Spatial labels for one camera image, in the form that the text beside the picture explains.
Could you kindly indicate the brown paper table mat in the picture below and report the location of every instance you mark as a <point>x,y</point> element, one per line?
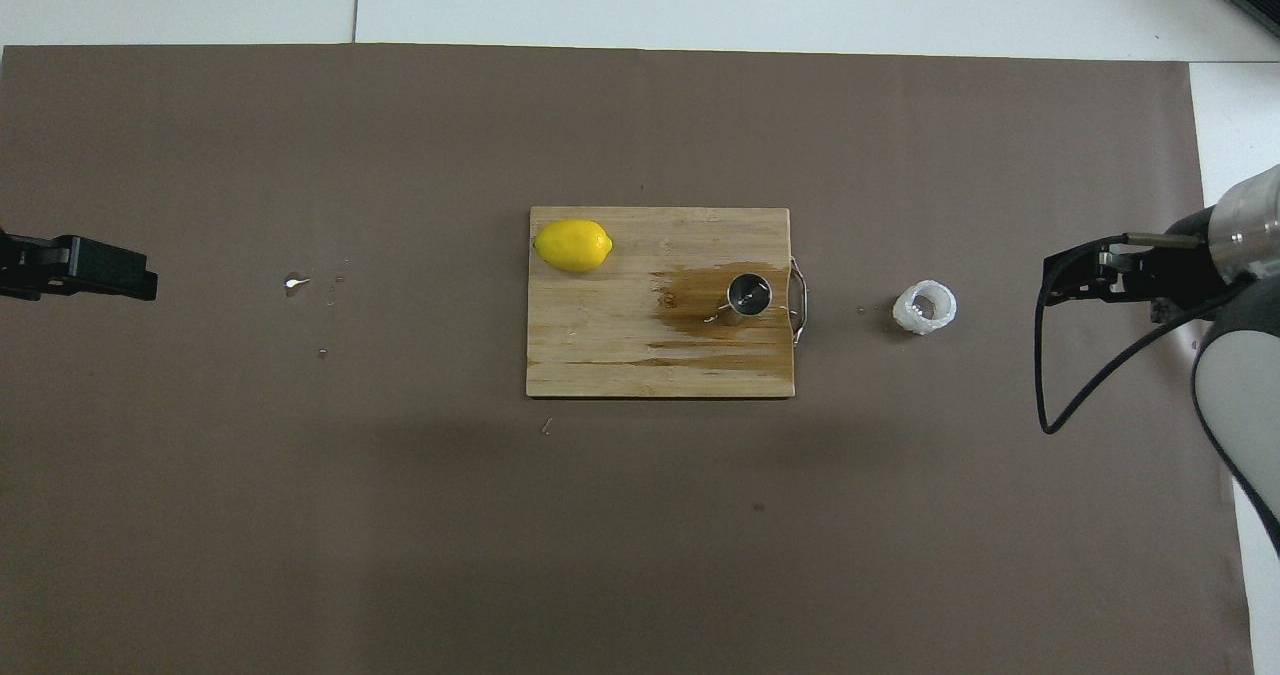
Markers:
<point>400,515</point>

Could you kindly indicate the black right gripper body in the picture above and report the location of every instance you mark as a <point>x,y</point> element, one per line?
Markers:
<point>1185,270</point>

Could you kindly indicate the yellow lemon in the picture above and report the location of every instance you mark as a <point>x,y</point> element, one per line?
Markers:
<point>572,245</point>

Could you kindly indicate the steel double jigger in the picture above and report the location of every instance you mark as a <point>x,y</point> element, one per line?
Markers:
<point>748,293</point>

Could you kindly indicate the clear textured glass cup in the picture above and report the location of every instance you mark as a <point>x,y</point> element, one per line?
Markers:
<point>912,317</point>

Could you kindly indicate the wooden cutting board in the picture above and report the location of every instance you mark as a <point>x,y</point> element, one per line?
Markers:
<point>620,345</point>

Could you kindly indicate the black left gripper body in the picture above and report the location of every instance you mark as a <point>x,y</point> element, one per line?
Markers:
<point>30,267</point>

